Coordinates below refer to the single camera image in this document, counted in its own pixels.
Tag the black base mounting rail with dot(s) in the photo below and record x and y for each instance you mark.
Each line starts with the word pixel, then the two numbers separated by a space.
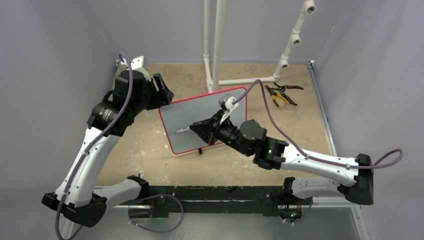
pixel 269 201

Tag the white PVC pipe frame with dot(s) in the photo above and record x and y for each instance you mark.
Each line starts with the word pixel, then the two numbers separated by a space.
pixel 251 30

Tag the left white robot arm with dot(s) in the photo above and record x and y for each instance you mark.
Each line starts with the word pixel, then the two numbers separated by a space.
pixel 76 198

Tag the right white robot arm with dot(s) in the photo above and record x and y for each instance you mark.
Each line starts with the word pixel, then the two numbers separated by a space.
pixel 350 177

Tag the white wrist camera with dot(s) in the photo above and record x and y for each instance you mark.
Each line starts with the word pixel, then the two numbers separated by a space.
pixel 228 104
pixel 137 64

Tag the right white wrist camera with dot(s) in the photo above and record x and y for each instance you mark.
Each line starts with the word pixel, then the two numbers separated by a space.
pixel 228 104

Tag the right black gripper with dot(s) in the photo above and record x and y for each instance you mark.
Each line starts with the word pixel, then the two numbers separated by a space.
pixel 209 129

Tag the yellow-handled pliers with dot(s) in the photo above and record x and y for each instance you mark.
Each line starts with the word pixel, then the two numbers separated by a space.
pixel 275 94

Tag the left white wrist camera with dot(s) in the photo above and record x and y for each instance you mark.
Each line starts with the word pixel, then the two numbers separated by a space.
pixel 137 64

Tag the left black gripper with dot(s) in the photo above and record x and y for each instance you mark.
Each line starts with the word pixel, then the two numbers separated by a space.
pixel 162 97

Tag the black whiteboard marker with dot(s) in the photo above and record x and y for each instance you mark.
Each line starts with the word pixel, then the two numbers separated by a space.
pixel 182 130

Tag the red-framed whiteboard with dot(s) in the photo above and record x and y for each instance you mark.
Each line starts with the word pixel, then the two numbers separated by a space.
pixel 182 113

